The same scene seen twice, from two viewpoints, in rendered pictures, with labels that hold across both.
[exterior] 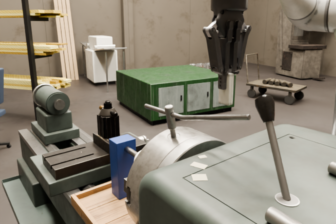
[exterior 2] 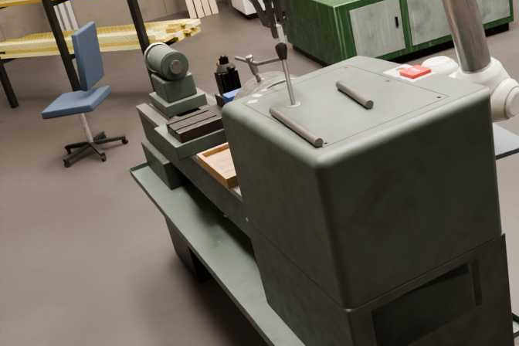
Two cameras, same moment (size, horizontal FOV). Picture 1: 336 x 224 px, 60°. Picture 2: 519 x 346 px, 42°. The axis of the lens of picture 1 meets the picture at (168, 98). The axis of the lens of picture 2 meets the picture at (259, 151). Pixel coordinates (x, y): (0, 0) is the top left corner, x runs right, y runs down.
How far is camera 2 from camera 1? 1.37 m
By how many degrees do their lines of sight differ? 19
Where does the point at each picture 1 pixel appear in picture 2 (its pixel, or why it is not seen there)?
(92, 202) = (217, 158)
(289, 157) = (324, 82)
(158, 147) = (245, 90)
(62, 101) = (178, 62)
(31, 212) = (167, 194)
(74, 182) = (200, 145)
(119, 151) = not seen: hidden behind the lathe
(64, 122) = (186, 88)
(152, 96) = (340, 28)
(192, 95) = (418, 12)
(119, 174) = not seen: hidden behind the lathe
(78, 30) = not seen: outside the picture
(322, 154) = (351, 77)
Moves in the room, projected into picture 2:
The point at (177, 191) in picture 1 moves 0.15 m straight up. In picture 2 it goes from (235, 110) to (222, 57)
